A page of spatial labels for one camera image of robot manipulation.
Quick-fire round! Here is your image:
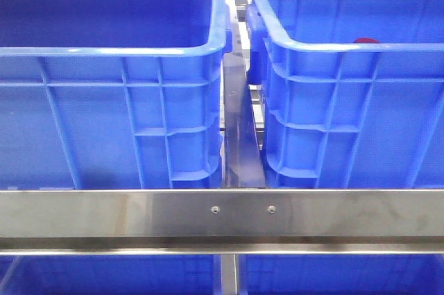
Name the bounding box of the red mushroom push button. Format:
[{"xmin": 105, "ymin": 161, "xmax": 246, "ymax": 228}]
[{"xmin": 354, "ymin": 37, "xmax": 380, "ymax": 44}]

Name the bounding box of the blue crate front left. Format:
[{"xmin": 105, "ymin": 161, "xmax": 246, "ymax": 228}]
[{"xmin": 1, "ymin": 0, "xmax": 230, "ymax": 190}]

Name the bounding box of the steel shelf centre divider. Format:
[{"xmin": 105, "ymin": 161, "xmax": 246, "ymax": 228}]
[{"xmin": 223, "ymin": 0, "xmax": 266, "ymax": 189}]

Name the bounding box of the blue crate lower left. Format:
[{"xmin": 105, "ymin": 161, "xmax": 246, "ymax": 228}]
[{"xmin": 1, "ymin": 255, "xmax": 221, "ymax": 294}]

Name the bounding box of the steel shelf front rail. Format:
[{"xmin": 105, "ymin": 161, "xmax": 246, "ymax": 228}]
[{"xmin": 1, "ymin": 189, "xmax": 443, "ymax": 255}]

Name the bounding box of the blue crate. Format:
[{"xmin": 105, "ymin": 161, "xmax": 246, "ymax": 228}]
[
  {"xmin": 1, "ymin": 0, "xmax": 230, "ymax": 190},
  {"xmin": 1, "ymin": 255, "xmax": 221, "ymax": 294},
  {"xmin": 246, "ymin": 0, "xmax": 443, "ymax": 189},
  {"xmin": 242, "ymin": 254, "xmax": 443, "ymax": 294}
]

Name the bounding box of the blue crate front right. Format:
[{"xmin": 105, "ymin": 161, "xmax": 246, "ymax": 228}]
[{"xmin": 246, "ymin": 0, "xmax": 443, "ymax": 189}]

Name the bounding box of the blue crate lower right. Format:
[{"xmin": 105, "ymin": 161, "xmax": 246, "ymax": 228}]
[{"xmin": 242, "ymin": 254, "xmax": 443, "ymax": 294}]

